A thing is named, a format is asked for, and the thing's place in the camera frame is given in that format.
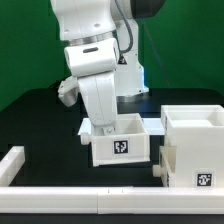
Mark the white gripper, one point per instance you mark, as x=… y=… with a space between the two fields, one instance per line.
x=94 y=65

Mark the white drawer box with tag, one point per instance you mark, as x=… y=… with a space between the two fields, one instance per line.
x=165 y=169

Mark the white drawer cabinet housing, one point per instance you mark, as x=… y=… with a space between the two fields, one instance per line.
x=197 y=133

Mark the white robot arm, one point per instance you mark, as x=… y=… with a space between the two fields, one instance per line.
x=90 y=27

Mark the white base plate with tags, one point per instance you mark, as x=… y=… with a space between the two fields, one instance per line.
x=153 y=126

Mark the white front fence rail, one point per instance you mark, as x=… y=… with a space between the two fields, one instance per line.
x=109 y=200

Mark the white fence rail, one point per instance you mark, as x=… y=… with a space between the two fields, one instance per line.
x=11 y=164
x=109 y=200

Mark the white left fence rail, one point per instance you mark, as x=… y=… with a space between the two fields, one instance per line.
x=11 y=164

